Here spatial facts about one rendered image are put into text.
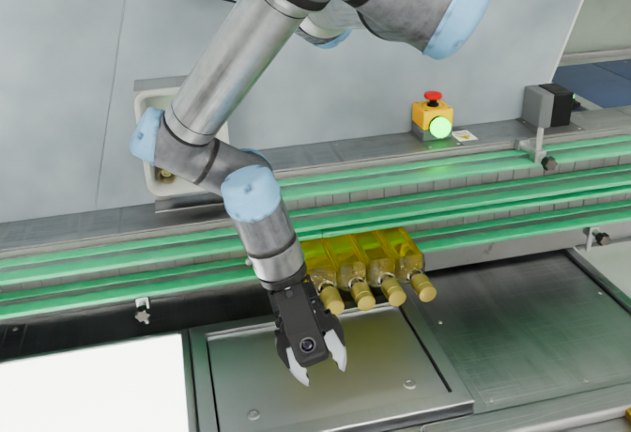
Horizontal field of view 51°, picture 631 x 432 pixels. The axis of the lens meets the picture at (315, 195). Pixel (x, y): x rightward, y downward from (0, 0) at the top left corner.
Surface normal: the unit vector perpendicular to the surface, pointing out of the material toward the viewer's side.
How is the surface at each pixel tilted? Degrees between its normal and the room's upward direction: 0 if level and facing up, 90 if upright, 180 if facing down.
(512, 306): 89
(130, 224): 90
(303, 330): 61
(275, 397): 90
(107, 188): 0
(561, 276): 90
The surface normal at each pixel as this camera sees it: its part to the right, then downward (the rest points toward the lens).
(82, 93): 0.22, 0.43
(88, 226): -0.04, -0.90
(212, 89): -0.25, 0.60
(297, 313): -0.18, -0.50
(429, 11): 0.01, 0.67
